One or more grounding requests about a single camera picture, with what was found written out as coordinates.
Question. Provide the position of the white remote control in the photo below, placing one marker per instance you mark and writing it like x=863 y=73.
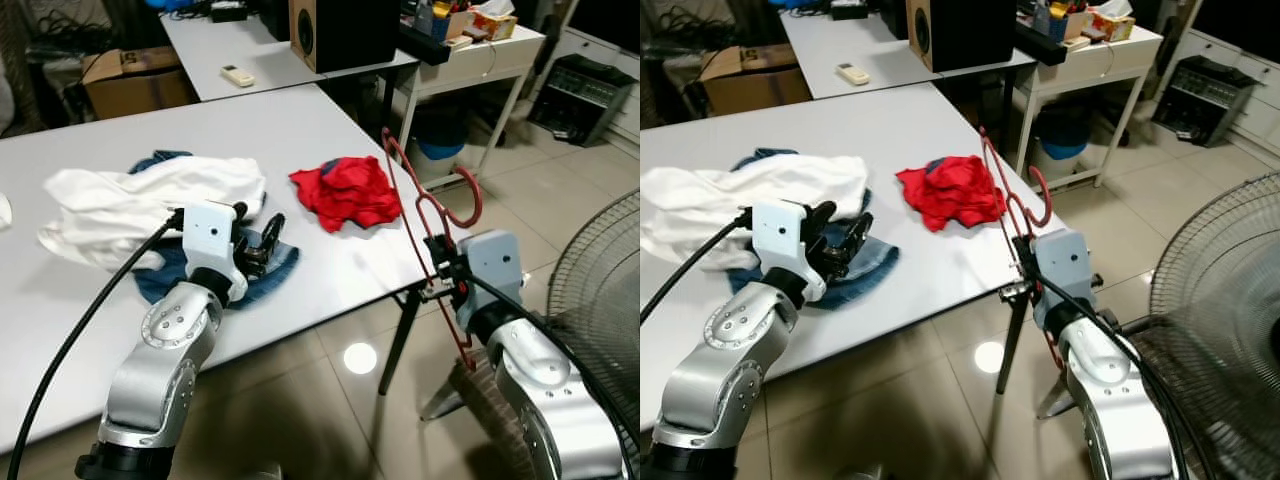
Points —
x=853 y=72
x=237 y=75

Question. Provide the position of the red clothes hanger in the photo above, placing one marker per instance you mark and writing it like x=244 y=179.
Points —
x=1047 y=195
x=478 y=195

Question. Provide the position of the black electronic device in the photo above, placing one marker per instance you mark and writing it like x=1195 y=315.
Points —
x=580 y=100
x=1205 y=100

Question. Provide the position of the black power adapter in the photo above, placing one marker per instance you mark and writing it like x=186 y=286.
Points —
x=850 y=8
x=228 y=10

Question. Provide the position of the black soundbar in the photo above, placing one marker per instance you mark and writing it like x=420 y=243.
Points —
x=1040 y=45
x=425 y=45

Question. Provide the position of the white side desk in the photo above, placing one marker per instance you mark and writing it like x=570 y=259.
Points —
x=500 y=60
x=1110 y=65

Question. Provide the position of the small red garment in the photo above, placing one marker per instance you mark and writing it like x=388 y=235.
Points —
x=345 y=192
x=950 y=192

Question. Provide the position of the dark bin blue rim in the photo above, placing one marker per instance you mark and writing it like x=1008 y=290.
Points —
x=438 y=140
x=1060 y=140

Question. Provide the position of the white drawer cabinet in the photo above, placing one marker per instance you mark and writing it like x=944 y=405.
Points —
x=1250 y=90
x=610 y=60

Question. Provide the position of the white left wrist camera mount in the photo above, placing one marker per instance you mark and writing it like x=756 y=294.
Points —
x=210 y=235
x=785 y=235

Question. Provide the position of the white printed T-shirt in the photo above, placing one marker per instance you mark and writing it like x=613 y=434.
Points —
x=150 y=200
x=750 y=195

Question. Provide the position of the black table leg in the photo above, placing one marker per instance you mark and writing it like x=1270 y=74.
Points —
x=1012 y=345
x=400 y=345

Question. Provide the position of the blue bag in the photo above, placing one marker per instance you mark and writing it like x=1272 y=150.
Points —
x=800 y=4
x=172 y=5

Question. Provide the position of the blue denim garment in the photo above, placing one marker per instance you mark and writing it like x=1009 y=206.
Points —
x=880 y=262
x=280 y=262

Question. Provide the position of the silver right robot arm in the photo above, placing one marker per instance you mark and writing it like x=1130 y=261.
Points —
x=560 y=400
x=1120 y=410

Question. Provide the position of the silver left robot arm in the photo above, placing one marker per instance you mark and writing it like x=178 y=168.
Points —
x=150 y=370
x=710 y=390

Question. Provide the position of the orange tissue box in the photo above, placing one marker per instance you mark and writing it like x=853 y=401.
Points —
x=492 y=22
x=1112 y=22

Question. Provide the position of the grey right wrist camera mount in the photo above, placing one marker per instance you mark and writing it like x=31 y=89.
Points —
x=1065 y=265
x=492 y=265

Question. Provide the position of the black wooden loudspeaker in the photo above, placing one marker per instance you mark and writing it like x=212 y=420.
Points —
x=965 y=30
x=345 y=30

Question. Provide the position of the brown cardboard box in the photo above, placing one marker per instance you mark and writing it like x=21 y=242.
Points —
x=135 y=80
x=755 y=75

